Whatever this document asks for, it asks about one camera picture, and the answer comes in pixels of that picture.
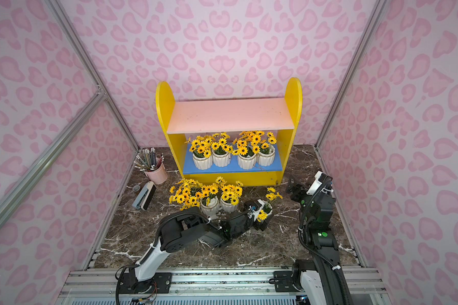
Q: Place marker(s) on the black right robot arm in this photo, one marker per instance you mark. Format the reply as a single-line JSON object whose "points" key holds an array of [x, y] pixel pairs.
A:
{"points": [[320, 279]]}

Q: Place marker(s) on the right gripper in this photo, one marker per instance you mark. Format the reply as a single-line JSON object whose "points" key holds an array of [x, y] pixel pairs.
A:
{"points": [[299, 192]]}

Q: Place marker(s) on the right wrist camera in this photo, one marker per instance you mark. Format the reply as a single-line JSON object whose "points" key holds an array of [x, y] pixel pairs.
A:
{"points": [[322, 183]]}

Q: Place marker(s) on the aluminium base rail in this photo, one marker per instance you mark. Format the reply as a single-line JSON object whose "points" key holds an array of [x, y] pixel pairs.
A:
{"points": [[242, 285]]}

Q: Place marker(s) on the grey black stapler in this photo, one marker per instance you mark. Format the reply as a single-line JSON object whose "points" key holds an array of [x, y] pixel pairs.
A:
{"points": [[145, 196]]}

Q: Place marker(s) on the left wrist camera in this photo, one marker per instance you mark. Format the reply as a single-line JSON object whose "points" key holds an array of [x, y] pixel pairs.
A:
{"points": [[254, 210]]}

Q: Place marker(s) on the yellow two-tier shelf unit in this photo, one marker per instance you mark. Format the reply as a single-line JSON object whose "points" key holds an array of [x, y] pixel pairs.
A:
{"points": [[181, 119]]}

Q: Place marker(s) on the pink pen holder cup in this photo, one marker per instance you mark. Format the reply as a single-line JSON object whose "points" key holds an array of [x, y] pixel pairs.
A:
{"points": [[150, 163]]}

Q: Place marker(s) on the shelf sunflower pot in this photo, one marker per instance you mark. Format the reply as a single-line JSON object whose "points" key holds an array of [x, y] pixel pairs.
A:
{"points": [[187, 193], [264, 146], [201, 149], [230, 194], [246, 148], [210, 204], [271, 197], [221, 149]]}

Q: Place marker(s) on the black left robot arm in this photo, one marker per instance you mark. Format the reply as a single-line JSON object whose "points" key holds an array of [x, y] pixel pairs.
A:
{"points": [[176, 232]]}

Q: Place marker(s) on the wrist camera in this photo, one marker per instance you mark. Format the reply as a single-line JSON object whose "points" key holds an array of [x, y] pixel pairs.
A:
{"points": [[322, 183], [254, 210]]}

